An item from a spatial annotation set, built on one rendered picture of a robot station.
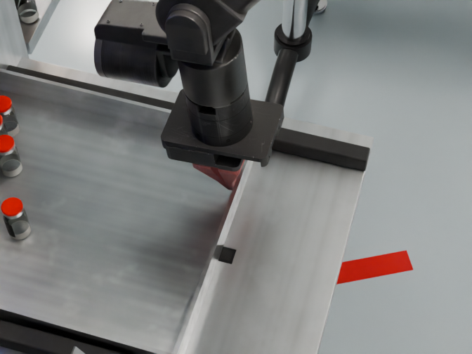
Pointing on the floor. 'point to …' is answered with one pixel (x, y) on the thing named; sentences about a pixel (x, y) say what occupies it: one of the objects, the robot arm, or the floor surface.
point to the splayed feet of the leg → (290, 56)
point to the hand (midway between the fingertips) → (232, 180)
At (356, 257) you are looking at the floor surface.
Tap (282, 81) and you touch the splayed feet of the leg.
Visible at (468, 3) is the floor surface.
